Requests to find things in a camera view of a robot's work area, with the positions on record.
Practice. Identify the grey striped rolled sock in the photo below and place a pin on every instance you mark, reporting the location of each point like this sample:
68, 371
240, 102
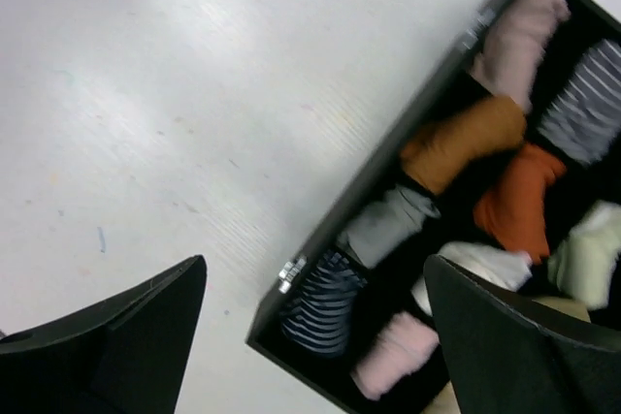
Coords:
584, 118

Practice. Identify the white rolled sock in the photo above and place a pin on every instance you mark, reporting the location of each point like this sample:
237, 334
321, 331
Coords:
508, 270

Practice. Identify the black storage box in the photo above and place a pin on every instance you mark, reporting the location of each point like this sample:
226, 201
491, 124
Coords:
397, 284

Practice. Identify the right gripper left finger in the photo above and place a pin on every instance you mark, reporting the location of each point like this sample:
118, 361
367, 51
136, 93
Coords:
125, 354

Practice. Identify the brown rolled sock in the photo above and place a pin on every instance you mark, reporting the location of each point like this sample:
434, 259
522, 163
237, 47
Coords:
443, 149

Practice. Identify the grey underwear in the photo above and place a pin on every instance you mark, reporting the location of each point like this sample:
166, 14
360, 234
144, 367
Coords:
383, 225

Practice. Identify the orange rolled sock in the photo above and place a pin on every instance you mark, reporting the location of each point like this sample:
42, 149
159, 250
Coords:
512, 210

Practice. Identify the striped blue cloth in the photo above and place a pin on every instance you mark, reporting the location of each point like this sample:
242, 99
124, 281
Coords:
318, 317

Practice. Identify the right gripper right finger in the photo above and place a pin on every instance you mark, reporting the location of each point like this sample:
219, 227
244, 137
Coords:
508, 354

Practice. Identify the light pink rolled sock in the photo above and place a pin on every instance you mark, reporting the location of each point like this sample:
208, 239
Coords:
403, 347

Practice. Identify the pale green rolled sock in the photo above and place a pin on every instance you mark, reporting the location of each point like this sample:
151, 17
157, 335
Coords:
583, 264

